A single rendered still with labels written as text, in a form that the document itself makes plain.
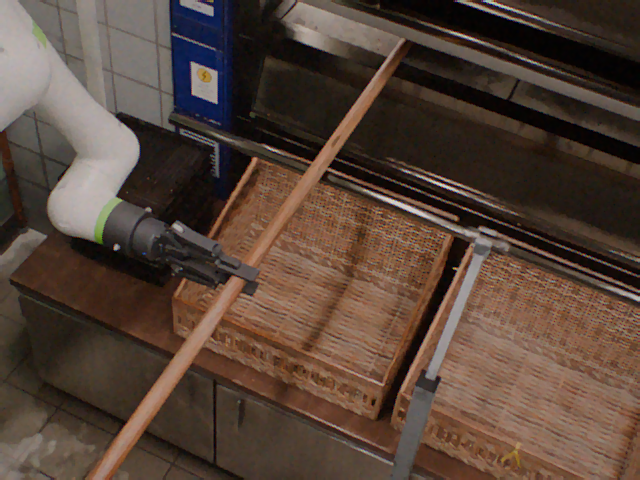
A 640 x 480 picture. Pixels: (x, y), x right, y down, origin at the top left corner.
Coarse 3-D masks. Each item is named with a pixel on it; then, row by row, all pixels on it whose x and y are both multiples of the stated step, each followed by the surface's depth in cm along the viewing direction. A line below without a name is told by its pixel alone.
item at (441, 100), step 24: (264, 24) 224; (288, 24) 225; (288, 48) 223; (312, 48) 220; (336, 48) 220; (360, 48) 221; (360, 72) 219; (408, 72) 216; (432, 96) 214; (456, 96) 212; (480, 96) 213; (480, 120) 213; (504, 120) 210; (528, 120) 209; (552, 120) 210; (552, 144) 209; (576, 144) 206; (600, 144) 206; (624, 144) 206; (624, 168) 204
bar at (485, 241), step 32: (192, 128) 200; (288, 160) 194; (352, 192) 191; (448, 224) 186; (480, 256) 186; (512, 256) 184; (544, 256) 183; (608, 288) 179; (448, 320) 188; (416, 384) 187; (416, 416) 194; (416, 448) 203
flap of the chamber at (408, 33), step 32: (320, 0) 192; (384, 0) 196; (416, 0) 199; (416, 32) 187; (480, 32) 191; (512, 32) 194; (480, 64) 185; (512, 64) 182; (576, 64) 187; (608, 64) 190; (576, 96) 180
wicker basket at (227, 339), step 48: (240, 192) 239; (288, 192) 248; (336, 192) 242; (384, 192) 236; (240, 240) 255; (288, 240) 255; (336, 240) 249; (384, 240) 244; (432, 240) 238; (192, 288) 233; (288, 288) 247; (336, 288) 248; (384, 288) 249; (432, 288) 235; (240, 336) 223; (288, 336) 237; (336, 336) 238; (384, 336) 239; (288, 384) 228; (336, 384) 220; (384, 384) 213
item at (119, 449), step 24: (408, 48) 219; (384, 72) 211; (360, 96) 205; (336, 144) 194; (312, 168) 188; (288, 216) 179; (264, 240) 174; (240, 288) 167; (216, 312) 162; (192, 336) 159; (192, 360) 157; (168, 384) 152; (144, 408) 149; (120, 432) 146; (120, 456) 143
